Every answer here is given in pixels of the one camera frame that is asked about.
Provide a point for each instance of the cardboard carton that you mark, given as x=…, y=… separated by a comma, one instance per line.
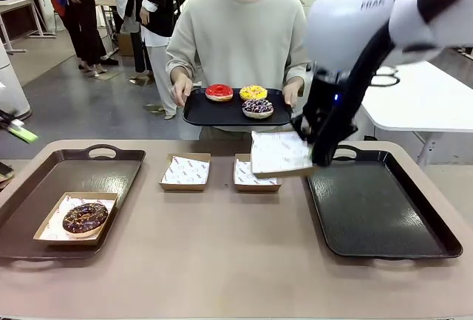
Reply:
x=125, y=44

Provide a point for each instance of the person in beige sweater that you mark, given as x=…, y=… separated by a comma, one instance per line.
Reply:
x=236, y=39

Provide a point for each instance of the black serving tray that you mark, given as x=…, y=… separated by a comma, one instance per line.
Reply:
x=214, y=113

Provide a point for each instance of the brown cardboard donut box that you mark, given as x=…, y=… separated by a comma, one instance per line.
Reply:
x=92, y=241
x=256, y=188
x=183, y=187
x=281, y=174

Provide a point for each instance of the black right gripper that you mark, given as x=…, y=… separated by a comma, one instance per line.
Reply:
x=325, y=102

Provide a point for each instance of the purple sprinkled donut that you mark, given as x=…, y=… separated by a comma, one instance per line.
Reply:
x=251, y=109

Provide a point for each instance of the white rounded table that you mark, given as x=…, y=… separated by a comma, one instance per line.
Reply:
x=417, y=105

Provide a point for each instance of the mannequin in white shirt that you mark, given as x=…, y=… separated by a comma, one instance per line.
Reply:
x=125, y=9

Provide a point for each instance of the black textured plastic tray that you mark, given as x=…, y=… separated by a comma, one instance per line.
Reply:
x=377, y=209

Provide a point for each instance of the white printed paper liner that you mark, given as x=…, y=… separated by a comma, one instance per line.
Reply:
x=244, y=172
x=277, y=150
x=50, y=233
x=186, y=170

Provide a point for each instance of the chocolate sprinkled donut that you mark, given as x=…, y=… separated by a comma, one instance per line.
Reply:
x=74, y=224

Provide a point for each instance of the yellow sprinkled donut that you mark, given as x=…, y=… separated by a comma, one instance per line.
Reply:
x=247, y=92

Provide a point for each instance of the red glazed donut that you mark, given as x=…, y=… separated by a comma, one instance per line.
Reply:
x=212, y=92

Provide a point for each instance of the gold mannequin base plate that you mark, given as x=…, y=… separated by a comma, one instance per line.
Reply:
x=153, y=107

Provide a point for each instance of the person's left forearm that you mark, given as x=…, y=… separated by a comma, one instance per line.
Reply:
x=297, y=63

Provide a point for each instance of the person's right forearm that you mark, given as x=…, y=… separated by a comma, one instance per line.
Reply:
x=183, y=61

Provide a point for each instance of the person's right hand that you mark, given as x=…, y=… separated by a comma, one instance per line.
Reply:
x=182, y=91

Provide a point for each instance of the mannequin black cardigan beige trousers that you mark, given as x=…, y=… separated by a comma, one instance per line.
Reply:
x=159, y=20

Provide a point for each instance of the brown plastic tray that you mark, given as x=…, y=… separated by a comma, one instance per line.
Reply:
x=74, y=176

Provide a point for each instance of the person's left hand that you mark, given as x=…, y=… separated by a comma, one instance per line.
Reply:
x=293, y=91

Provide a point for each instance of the person in black trousers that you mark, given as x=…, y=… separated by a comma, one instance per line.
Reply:
x=85, y=24

